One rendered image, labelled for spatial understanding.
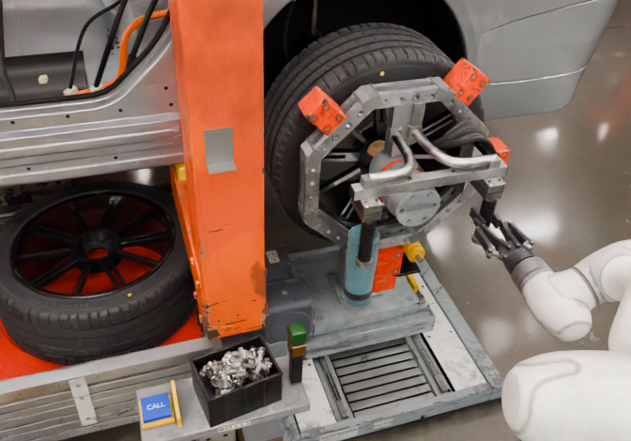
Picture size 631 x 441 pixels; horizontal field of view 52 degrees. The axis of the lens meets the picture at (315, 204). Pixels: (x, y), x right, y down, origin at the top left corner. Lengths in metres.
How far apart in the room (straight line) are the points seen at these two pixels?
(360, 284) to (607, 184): 2.03
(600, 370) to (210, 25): 0.87
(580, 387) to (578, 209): 2.45
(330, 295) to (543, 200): 1.43
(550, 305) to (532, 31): 1.05
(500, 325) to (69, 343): 1.58
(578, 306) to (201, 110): 0.91
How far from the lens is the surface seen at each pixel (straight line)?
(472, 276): 2.82
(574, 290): 1.55
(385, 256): 2.00
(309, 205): 1.77
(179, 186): 2.05
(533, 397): 0.96
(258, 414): 1.74
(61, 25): 2.66
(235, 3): 1.25
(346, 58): 1.73
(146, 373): 1.99
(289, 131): 1.72
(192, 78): 1.30
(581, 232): 3.24
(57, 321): 1.98
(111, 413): 2.11
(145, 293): 1.96
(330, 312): 2.26
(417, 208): 1.72
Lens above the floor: 1.90
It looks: 38 degrees down
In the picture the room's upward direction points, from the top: 3 degrees clockwise
